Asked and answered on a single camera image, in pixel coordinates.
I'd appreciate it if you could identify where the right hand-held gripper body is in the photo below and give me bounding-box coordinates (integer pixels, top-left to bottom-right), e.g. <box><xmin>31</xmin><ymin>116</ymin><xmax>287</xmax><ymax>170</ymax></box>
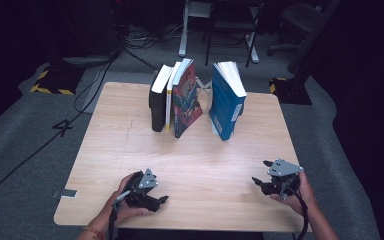
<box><xmin>266</xmin><ymin>158</ymin><xmax>304</xmax><ymax>200</ymax></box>

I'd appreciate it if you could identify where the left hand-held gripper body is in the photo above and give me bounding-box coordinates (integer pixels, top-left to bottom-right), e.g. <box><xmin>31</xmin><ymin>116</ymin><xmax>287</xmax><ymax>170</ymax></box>
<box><xmin>112</xmin><ymin>168</ymin><xmax>161</xmax><ymax>213</ymax></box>

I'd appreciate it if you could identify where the blue paperback book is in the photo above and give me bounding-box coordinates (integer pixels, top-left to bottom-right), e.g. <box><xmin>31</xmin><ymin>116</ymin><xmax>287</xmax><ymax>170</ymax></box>
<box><xmin>208</xmin><ymin>60</ymin><xmax>248</xmax><ymax>142</ymax></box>

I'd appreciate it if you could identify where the yellow paperback book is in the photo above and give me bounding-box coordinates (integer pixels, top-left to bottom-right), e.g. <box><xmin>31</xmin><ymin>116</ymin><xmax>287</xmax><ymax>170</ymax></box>
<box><xmin>164</xmin><ymin>60</ymin><xmax>183</xmax><ymax>132</ymax></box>

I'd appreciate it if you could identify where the black hardcover book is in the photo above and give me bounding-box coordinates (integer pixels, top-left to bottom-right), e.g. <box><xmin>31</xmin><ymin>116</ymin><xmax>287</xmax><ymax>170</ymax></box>
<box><xmin>148</xmin><ymin>64</ymin><xmax>174</xmax><ymax>133</ymax></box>

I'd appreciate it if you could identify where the red illustrated book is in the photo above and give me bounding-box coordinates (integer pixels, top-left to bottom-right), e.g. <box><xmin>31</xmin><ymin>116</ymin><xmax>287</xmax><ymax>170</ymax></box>
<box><xmin>172</xmin><ymin>58</ymin><xmax>204</xmax><ymax>139</ymax></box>

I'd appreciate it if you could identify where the white expandable book rack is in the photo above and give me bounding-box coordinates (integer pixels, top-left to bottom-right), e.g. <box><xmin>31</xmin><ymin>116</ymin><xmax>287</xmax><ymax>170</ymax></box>
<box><xmin>194</xmin><ymin>77</ymin><xmax>246</xmax><ymax>136</ymax></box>

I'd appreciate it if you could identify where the person's left hand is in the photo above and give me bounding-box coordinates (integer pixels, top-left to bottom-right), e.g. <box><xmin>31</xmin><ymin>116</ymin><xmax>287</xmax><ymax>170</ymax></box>
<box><xmin>95</xmin><ymin>172</ymin><xmax>152</xmax><ymax>231</ymax></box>

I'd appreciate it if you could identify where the person's right hand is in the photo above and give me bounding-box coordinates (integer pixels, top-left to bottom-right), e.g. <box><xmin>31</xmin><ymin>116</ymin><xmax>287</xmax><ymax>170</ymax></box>
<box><xmin>269</xmin><ymin>170</ymin><xmax>320</xmax><ymax>218</ymax></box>

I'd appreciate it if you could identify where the yellow-black striped stand base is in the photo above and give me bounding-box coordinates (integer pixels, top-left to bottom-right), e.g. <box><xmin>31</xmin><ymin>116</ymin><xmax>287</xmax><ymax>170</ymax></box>
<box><xmin>29</xmin><ymin>64</ymin><xmax>86</xmax><ymax>96</ymax></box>
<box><xmin>269</xmin><ymin>77</ymin><xmax>313</xmax><ymax>106</ymax></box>

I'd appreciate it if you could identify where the black folding chair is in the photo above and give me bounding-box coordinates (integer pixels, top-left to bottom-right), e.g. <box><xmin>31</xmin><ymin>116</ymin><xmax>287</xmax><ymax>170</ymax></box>
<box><xmin>204</xmin><ymin>0</ymin><xmax>268</xmax><ymax>68</ymax></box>

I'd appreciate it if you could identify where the black office chair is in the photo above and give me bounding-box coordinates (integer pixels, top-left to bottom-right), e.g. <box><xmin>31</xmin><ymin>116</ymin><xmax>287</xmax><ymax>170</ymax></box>
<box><xmin>267</xmin><ymin>1</ymin><xmax>328</xmax><ymax>58</ymax></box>

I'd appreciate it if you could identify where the dark equipment cabinet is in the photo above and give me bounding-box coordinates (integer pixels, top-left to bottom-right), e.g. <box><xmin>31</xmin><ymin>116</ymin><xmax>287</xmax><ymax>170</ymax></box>
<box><xmin>54</xmin><ymin>0</ymin><xmax>124</xmax><ymax>58</ymax></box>

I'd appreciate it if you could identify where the left hand-held gripper cable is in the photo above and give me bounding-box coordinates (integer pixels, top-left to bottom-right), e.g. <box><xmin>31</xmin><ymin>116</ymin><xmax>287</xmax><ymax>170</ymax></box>
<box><xmin>108</xmin><ymin>208</ymin><xmax>119</xmax><ymax>240</ymax></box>

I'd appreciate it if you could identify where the hand-held gripper cable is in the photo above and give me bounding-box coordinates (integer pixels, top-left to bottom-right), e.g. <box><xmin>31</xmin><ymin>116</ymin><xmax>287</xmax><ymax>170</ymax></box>
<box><xmin>281</xmin><ymin>184</ymin><xmax>309</xmax><ymax>240</ymax></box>
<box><xmin>108</xmin><ymin>208</ymin><xmax>119</xmax><ymax>240</ymax></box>

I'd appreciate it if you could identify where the right hand-held gripper cable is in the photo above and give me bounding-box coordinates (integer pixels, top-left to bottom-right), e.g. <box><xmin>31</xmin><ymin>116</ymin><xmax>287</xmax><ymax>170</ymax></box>
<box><xmin>281</xmin><ymin>184</ymin><xmax>309</xmax><ymax>240</ymax></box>

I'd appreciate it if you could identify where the red beaded bracelet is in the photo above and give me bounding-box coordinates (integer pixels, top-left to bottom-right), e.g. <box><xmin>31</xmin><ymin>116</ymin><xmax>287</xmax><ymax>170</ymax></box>
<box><xmin>82</xmin><ymin>226</ymin><xmax>106</xmax><ymax>240</ymax></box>

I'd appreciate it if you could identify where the dark slanted stand post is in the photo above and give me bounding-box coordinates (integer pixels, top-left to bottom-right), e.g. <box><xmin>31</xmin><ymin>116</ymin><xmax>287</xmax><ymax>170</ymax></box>
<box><xmin>286</xmin><ymin>0</ymin><xmax>343</xmax><ymax>75</ymax></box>

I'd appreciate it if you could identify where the long black floor cable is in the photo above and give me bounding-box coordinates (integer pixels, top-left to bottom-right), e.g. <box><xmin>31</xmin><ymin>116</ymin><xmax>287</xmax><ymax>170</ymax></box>
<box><xmin>0</xmin><ymin>49</ymin><xmax>128</xmax><ymax>209</ymax></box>

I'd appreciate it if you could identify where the short black floor cable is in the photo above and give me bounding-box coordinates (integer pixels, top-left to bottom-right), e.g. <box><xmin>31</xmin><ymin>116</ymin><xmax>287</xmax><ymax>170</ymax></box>
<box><xmin>123</xmin><ymin>46</ymin><xmax>159</xmax><ymax>72</ymax></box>

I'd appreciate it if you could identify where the grey flat base plate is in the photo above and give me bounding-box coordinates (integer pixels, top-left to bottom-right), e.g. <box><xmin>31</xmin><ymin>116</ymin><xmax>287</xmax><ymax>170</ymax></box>
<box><xmin>61</xmin><ymin>54</ymin><xmax>116</xmax><ymax>69</ymax></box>

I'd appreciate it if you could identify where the white desk frame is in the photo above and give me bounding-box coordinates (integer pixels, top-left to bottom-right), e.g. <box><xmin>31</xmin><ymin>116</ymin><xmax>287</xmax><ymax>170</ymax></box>
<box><xmin>178</xmin><ymin>0</ymin><xmax>260</xmax><ymax>64</ymax></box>

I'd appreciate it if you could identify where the tangled floor cable bundle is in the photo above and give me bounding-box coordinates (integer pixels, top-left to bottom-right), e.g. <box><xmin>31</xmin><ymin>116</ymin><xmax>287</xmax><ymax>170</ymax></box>
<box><xmin>123</xmin><ymin>23</ymin><xmax>188</xmax><ymax>51</ymax></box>

